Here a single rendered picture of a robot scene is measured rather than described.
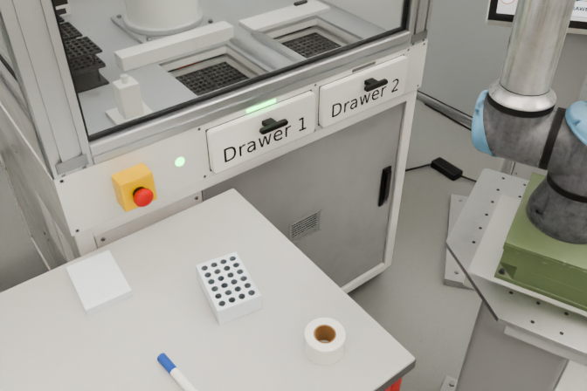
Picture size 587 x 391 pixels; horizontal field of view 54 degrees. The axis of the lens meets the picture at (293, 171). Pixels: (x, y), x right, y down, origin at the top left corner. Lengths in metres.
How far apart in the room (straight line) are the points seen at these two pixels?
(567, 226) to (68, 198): 0.94
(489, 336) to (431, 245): 1.02
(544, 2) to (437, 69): 2.15
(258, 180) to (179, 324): 0.49
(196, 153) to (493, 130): 0.61
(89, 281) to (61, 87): 0.37
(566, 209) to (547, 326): 0.21
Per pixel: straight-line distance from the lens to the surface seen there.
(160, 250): 1.23
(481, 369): 1.47
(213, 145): 1.26
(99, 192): 1.21
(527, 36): 1.03
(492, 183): 1.44
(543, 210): 1.20
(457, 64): 3.05
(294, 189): 1.55
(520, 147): 1.10
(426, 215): 2.48
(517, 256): 1.17
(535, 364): 1.40
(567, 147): 1.09
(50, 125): 1.11
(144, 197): 1.17
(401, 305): 2.12
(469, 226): 1.31
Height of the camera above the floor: 1.61
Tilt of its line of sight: 37 degrees down
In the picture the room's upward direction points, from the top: straight up
